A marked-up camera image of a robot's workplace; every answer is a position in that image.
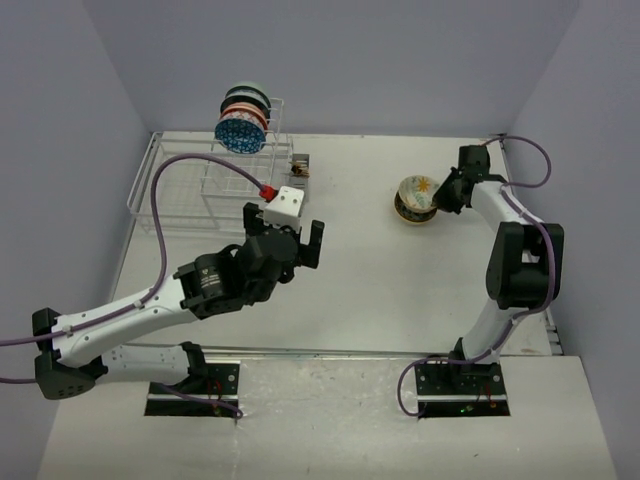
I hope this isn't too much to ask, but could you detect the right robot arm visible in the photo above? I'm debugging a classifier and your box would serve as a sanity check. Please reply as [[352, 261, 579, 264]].
[[434, 145, 564, 393]]

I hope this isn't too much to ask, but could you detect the yellow teal patterned bowl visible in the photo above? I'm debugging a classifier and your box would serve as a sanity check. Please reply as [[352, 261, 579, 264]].
[[396, 210, 437, 226]]

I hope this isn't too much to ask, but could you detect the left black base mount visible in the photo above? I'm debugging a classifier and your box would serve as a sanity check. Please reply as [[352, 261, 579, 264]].
[[144, 362, 240, 419]]

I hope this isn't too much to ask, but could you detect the salmon pink patterned bowl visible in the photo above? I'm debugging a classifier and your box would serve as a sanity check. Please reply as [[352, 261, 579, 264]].
[[220, 102, 269, 128]]

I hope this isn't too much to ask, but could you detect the grey cutlery holder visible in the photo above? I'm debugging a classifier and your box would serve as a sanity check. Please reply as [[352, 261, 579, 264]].
[[287, 154, 310, 203]]

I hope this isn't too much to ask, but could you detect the pale green bowl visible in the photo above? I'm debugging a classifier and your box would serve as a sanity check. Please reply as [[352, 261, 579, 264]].
[[228, 81, 266, 94]]

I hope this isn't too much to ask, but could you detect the white wire dish rack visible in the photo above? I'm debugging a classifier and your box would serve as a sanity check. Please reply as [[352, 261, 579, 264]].
[[127, 98, 293, 239]]

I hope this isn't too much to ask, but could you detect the yellow star patterned bowl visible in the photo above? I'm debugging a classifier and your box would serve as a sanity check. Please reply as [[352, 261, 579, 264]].
[[397, 175, 441, 213]]

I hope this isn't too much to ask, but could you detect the pink leaf patterned bowl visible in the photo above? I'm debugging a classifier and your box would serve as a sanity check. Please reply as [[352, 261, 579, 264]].
[[394, 195, 422, 213]]

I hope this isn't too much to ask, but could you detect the black rimmed bowl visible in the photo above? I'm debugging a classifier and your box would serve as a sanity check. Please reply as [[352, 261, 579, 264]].
[[220, 88, 272, 119]]

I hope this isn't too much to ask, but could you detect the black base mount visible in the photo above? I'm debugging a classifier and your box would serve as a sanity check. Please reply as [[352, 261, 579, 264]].
[[413, 362, 510, 419], [144, 362, 240, 419]]

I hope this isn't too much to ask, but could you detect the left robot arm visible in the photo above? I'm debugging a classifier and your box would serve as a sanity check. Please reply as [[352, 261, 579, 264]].
[[32, 203, 325, 400]]

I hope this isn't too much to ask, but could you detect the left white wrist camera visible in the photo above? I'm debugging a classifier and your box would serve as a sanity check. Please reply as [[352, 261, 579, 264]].
[[263, 186, 305, 231]]

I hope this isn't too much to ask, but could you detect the dark teal white bowl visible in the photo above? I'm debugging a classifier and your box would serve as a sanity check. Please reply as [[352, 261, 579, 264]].
[[214, 118, 266, 154]]

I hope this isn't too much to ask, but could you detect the brown cutlery bundle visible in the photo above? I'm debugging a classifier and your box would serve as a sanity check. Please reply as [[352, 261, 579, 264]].
[[287, 160, 310, 178]]

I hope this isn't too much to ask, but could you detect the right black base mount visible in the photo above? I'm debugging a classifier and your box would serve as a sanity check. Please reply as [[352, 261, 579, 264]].
[[413, 362, 510, 419]]

